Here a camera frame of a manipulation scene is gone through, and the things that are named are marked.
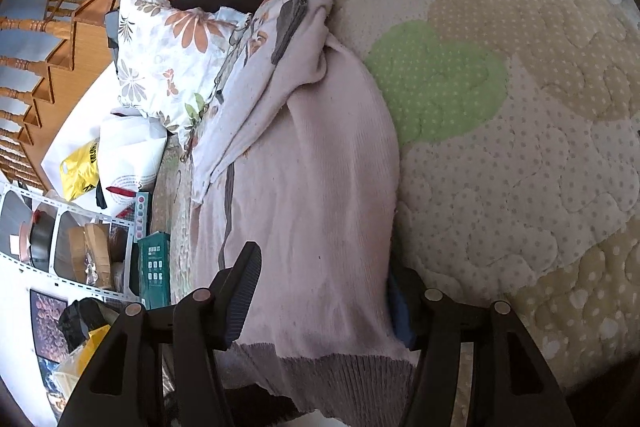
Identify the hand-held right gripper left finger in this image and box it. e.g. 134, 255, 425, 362
57, 241, 263, 427

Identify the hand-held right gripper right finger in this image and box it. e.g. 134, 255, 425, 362
387, 267, 576, 427

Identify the white towel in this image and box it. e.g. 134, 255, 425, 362
190, 0, 421, 418

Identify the green cardboard box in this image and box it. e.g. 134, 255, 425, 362
137, 231, 173, 310

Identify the colourful dotted box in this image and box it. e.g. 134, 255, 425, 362
131, 191, 152, 235

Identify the heart patchwork quilt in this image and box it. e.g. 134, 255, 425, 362
150, 0, 640, 408

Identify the brown cardboard box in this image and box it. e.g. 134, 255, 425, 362
66, 222, 123, 290

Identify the black plastic bag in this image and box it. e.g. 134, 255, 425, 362
56, 297, 122, 353

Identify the white plastic bag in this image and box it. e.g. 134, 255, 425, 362
41, 107, 168, 220

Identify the dark picture poster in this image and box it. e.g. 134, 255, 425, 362
29, 288, 69, 364

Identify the white metal shelf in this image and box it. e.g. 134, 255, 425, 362
0, 179, 143, 303

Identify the yellow plastic bag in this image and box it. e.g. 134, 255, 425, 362
60, 141, 101, 202

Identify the dark cooking pot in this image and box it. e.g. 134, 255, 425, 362
25, 211, 57, 275

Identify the white floral pillow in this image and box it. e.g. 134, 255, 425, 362
114, 0, 251, 146

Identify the wooden stair railing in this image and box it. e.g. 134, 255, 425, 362
0, 0, 158, 192

